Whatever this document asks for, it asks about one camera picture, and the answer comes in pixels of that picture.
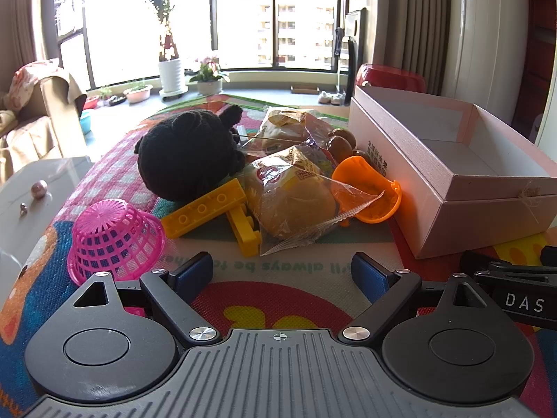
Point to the white standing air conditioner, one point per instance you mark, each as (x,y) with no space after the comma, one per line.
(483,43)

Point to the large clear bread packet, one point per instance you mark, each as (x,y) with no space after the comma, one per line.
(296,200)

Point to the red round stool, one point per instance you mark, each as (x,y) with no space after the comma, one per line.
(387,76)

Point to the low white planter pot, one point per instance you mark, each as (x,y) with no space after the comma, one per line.
(138,93)

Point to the beige pleated curtain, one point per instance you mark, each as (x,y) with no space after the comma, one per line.
(409,21)

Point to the tall potted plant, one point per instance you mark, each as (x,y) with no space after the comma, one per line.
(172,74)

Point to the small clear bread packet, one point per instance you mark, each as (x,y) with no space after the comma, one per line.
(283,128)

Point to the black leaning board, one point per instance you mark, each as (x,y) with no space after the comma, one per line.
(352,74)

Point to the blue plastic bowl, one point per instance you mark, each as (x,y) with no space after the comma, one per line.
(86,122)

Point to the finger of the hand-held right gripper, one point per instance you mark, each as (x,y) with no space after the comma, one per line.
(475,262)

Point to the floral patterned cloth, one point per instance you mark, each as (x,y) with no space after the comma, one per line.
(26,80)

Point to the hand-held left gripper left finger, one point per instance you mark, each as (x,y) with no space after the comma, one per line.
(196,270)

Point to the black plush toy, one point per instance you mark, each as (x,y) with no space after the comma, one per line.
(187,156)

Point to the yellow toy connector piece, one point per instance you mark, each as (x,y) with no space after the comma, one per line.
(246,233)

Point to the orange plastic cup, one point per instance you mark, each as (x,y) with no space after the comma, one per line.
(361,174)

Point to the white drawer cabinet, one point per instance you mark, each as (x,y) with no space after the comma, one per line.
(65,172)

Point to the pink plastic basket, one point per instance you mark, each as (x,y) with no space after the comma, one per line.
(108,235)

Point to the colourful printed play mat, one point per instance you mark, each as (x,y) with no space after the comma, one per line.
(278,278)

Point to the brown covered sofa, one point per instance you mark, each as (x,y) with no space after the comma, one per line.
(48,126)

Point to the white slipper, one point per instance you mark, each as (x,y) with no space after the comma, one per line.
(324,98)
(338,98)

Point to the pink flowering potted plant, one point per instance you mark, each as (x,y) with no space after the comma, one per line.
(209,74)

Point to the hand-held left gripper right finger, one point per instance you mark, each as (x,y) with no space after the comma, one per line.
(367,276)

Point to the grey hanging bag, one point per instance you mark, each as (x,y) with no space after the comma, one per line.
(339,41)

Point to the beige window curtain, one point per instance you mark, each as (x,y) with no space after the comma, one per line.
(26,13)

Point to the pink cardboard box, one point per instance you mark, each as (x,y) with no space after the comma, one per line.
(478,209)

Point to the yellow perforated toy beam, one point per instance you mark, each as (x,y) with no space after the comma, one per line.
(200,209)

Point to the white picture frame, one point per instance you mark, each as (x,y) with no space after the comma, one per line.
(354,21)

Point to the flat cardboard tray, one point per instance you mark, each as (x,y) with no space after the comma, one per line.
(304,90)

